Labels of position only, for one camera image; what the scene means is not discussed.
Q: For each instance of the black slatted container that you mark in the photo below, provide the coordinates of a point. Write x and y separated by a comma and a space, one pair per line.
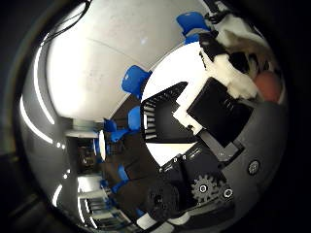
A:
162, 119

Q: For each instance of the blue plastic chair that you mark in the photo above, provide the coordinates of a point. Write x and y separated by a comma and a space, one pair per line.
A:
192, 22
113, 129
134, 118
120, 178
134, 79

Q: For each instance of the reddish brown round toy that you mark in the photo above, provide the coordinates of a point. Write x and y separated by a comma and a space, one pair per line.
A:
269, 86

